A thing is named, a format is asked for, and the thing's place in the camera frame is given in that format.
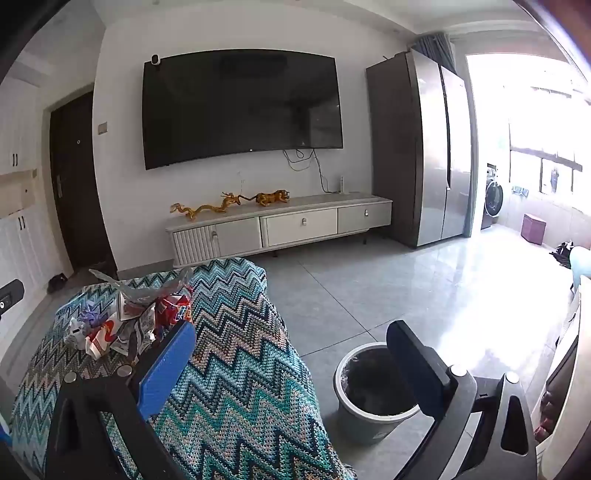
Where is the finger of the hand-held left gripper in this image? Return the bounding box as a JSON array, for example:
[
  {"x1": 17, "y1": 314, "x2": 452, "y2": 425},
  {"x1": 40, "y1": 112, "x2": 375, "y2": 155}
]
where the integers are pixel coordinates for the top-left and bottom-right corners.
[{"x1": 0, "y1": 279, "x2": 25, "y2": 317}]

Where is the dark brown entrance door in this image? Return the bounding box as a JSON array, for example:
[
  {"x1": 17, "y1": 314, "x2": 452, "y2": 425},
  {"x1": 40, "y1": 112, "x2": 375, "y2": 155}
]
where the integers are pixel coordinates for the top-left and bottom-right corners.
[{"x1": 50, "y1": 91, "x2": 116, "y2": 278}]

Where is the balcony window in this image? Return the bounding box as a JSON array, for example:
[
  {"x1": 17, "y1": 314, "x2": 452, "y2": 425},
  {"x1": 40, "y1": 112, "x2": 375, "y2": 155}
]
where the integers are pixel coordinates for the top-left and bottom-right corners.
[{"x1": 508, "y1": 69, "x2": 591, "y2": 195}]

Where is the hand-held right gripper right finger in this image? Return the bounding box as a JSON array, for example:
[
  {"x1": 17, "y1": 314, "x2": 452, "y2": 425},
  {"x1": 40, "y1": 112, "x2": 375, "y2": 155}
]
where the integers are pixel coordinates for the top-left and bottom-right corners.
[{"x1": 385, "y1": 320, "x2": 539, "y2": 480}]

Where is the grey trash bin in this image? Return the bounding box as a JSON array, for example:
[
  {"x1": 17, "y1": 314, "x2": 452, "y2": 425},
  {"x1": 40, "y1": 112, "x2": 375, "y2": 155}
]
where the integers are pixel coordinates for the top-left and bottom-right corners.
[{"x1": 333, "y1": 342, "x2": 422, "y2": 445}]

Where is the silver double-door refrigerator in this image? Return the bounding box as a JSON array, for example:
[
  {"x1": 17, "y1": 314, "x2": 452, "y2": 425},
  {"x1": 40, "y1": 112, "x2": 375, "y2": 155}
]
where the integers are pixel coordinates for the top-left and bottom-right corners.
[{"x1": 366, "y1": 50, "x2": 472, "y2": 248}]

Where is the red snack packet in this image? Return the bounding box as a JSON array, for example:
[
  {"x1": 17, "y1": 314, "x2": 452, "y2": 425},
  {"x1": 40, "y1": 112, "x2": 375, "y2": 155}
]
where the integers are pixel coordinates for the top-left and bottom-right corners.
[{"x1": 154, "y1": 295, "x2": 194, "y2": 337}]

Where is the white hallway cabinet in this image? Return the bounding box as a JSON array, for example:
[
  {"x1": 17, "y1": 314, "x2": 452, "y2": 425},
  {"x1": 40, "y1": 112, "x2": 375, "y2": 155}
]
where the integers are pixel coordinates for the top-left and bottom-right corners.
[{"x1": 0, "y1": 76, "x2": 75, "y2": 361}]

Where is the light blue chair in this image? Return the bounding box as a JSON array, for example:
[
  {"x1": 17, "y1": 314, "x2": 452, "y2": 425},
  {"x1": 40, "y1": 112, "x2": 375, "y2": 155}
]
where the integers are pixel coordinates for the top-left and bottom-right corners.
[{"x1": 569, "y1": 246, "x2": 591, "y2": 282}]

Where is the black bag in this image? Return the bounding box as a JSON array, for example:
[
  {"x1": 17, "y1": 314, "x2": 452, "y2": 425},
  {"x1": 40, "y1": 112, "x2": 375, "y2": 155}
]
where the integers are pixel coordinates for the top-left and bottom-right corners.
[{"x1": 549, "y1": 241, "x2": 575, "y2": 268}]

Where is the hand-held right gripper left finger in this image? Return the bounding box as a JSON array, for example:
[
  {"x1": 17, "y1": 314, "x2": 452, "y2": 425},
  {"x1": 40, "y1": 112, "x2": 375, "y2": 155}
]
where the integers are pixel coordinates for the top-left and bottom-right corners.
[{"x1": 44, "y1": 319, "x2": 197, "y2": 480}]

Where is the large black wall television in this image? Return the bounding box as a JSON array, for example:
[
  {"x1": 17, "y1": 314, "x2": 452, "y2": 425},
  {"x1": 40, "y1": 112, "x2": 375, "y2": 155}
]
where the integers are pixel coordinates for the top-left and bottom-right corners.
[{"x1": 142, "y1": 48, "x2": 345, "y2": 171}]

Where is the white television cabinet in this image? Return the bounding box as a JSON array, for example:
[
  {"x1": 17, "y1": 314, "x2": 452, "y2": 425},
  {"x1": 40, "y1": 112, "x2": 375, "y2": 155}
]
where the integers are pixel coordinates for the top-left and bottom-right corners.
[{"x1": 165, "y1": 194, "x2": 393, "y2": 267}]

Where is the golden dragon figurine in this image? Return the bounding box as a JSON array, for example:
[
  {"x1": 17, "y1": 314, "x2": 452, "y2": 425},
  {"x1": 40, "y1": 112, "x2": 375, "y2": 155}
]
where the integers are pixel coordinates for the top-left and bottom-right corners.
[{"x1": 170, "y1": 191, "x2": 243, "y2": 221}]

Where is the black television cable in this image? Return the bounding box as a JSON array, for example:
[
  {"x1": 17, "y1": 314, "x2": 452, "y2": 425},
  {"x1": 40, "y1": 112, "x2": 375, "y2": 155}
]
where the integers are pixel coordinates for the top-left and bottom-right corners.
[{"x1": 283, "y1": 148, "x2": 342, "y2": 193}]

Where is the clear plastic wrapper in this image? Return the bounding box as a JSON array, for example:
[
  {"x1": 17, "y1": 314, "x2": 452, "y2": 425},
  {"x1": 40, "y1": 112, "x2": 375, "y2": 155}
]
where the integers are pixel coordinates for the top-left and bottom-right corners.
[{"x1": 89, "y1": 267, "x2": 192, "y2": 319}]

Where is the grey curtain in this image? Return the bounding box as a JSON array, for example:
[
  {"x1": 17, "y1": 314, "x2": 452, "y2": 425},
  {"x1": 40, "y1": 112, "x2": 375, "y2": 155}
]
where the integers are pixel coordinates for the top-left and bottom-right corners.
[{"x1": 411, "y1": 33, "x2": 458, "y2": 70}]

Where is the white printed packet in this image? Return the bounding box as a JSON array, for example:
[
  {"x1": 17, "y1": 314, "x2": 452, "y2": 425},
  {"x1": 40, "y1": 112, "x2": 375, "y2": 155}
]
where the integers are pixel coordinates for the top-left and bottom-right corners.
[{"x1": 111, "y1": 298, "x2": 158, "y2": 356}]

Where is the zigzag knitted blanket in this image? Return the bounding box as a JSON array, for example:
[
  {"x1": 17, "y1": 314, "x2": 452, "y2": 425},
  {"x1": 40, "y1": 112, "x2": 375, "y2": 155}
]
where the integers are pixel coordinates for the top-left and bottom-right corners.
[{"x1": 9, "y1": 257, "x2": 358, "y2": 480}]

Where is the grey washing machine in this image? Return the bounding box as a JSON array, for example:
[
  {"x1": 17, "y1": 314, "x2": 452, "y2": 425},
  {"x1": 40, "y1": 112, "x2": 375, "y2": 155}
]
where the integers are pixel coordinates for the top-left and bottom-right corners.
[{"x1": 480, "y1": 162, "x2": 505, "y2": 230}]

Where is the purple storage stool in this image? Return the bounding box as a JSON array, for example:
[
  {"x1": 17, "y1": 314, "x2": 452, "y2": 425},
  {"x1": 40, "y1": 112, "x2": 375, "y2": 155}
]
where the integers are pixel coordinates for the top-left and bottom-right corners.
[{"x1": 520, "y1": 213, "x2": 547, "y2": 244}]

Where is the golden tiger figurine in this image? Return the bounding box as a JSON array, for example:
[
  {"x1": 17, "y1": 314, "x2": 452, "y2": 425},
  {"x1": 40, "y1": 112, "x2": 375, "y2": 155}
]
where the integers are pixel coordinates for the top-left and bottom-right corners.
[{"x1": 254, "y1": 189, "x2": 291, "y2": 207}]

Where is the white red wrapper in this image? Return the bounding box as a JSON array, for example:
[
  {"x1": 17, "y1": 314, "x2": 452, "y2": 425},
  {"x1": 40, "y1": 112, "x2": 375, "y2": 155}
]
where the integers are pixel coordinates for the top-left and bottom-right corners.
[{"x1": 83, "y1": 318, "x2": 122, "y2": 361}]

